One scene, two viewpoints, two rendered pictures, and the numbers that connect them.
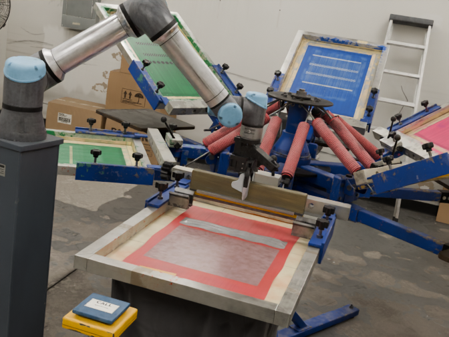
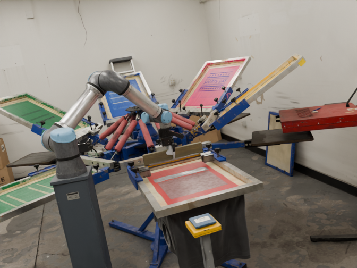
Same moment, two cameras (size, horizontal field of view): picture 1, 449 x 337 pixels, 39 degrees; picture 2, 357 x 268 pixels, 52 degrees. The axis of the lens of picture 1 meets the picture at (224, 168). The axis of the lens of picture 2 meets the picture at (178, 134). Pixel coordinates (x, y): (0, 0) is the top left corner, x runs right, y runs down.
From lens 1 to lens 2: 103 cm
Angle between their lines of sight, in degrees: 29
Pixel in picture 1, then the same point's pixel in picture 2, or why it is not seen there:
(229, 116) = (167, 117)
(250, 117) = not seen: hidden behind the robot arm
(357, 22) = (93, 69)
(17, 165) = (86, 187)
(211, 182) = (154, 157)
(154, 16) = (120, 81)
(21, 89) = (70, 145)
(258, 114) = not seen: hidden behind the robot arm
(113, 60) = not seen: outside the picture
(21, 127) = (76, 167)
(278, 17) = (48, 81)
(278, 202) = (190, 151)
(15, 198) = (91, 206)
